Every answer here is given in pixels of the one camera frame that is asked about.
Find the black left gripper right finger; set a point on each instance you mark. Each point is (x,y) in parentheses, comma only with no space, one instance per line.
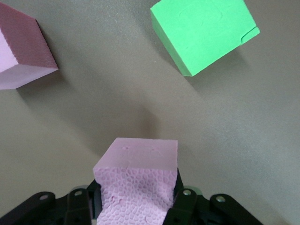
(211,211)

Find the pink foam cube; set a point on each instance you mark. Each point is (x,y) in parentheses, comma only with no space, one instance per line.
(138,161)
(21,47)

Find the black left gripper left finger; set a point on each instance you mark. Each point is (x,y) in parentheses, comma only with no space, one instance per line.
(47,208)

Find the green foam cube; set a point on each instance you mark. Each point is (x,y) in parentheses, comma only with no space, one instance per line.
(201,35)

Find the brown table cover mat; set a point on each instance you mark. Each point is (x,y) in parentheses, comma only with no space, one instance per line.
(117,105)

